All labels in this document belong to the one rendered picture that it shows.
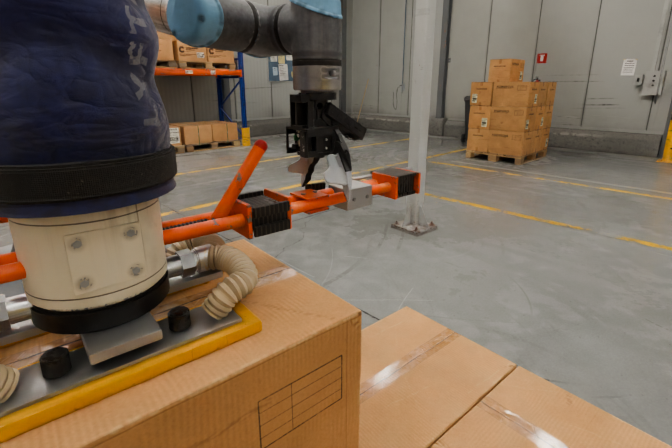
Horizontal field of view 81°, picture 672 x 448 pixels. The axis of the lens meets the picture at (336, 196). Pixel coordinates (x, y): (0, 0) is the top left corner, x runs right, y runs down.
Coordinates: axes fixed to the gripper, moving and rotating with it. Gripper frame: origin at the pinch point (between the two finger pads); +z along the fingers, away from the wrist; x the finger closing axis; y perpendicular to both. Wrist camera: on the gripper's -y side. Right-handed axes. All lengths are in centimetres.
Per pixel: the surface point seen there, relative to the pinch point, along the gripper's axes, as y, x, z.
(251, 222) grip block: 20.1, 5.5, 0.2
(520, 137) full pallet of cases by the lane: -606, -250, 61
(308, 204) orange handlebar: 7.8, 4.4, -0.2
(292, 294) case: 15.4, 9.8, 13.1
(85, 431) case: 47, 19, 13
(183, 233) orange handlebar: 30.6, 4.4, -0.1
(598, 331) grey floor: -181, 7, 108
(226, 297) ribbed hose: 28.4, 12.9, 7.5
